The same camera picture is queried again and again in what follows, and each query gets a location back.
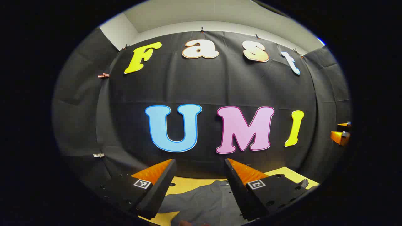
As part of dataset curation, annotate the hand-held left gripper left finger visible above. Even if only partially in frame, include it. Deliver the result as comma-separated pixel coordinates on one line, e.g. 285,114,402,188
91,159,177,220

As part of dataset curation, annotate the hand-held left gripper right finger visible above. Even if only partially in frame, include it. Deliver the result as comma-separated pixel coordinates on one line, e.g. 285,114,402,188
224,158,311,222

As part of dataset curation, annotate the grey polo shirt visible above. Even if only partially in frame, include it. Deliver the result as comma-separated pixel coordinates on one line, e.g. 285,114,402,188
157,180,252,226

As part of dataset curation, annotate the black backdrop cloth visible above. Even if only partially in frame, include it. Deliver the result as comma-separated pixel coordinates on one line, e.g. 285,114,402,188
52,28,352,201

